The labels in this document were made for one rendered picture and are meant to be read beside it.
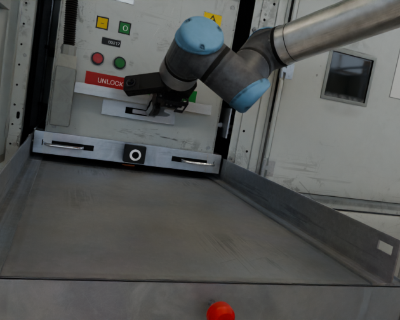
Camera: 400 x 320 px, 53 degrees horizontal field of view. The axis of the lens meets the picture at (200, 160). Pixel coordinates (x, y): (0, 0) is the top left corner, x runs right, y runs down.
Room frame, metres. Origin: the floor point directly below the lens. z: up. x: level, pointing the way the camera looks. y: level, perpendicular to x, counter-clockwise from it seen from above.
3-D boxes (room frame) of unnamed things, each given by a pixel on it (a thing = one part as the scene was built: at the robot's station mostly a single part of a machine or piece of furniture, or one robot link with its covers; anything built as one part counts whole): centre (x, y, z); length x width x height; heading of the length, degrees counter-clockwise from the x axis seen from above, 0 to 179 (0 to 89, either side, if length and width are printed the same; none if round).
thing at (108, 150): (1.17, 0.20, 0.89); 0.54 x 0.05 x 0.06; 109
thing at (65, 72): (1.02, 0.37, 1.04); 0.08 x 0.05 x 0.17; 19
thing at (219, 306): (0.45, -0.05, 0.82); 0.04 x 0.03 x 0.03; 19
